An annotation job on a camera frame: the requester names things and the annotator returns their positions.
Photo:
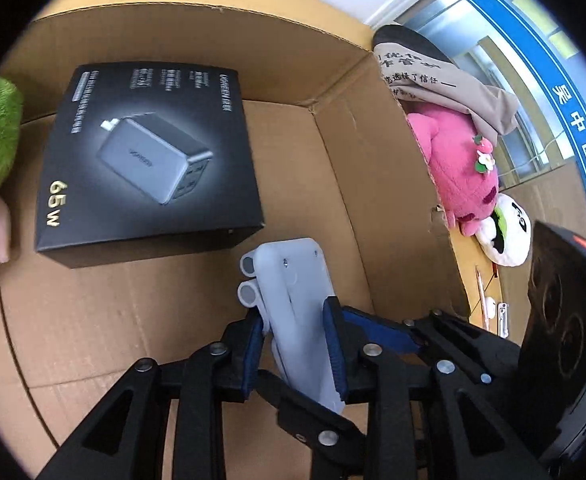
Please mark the thin pen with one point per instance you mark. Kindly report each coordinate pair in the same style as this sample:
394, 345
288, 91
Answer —
482, 300

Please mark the brown cardboard box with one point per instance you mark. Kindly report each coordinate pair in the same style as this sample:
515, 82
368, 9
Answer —
363, 160

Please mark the blue window band decal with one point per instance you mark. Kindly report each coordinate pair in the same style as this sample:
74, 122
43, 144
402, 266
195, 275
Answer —
573, 125

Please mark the beige printed cloth bag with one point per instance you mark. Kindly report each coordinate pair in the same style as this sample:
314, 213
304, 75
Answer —
453, 90

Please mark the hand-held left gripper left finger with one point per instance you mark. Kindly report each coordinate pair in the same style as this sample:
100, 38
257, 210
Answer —
253, 360

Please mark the grey plastic part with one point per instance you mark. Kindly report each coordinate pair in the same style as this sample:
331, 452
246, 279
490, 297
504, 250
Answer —
298, 310

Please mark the small white device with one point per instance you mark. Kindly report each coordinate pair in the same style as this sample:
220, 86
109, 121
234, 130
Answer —
498, 315

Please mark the small panda plush toy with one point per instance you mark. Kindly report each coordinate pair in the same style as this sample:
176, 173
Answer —
503, 245

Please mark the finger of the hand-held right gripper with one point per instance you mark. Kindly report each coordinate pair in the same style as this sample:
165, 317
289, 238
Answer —
388, 335
298, 410

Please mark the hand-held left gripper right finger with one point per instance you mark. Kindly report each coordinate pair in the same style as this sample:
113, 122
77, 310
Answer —
334, 355

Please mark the pink plush toy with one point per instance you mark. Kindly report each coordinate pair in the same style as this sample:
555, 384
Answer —
453, 170

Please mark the black charger packaging box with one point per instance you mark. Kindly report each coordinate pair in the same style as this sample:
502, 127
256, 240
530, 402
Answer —
148, 160

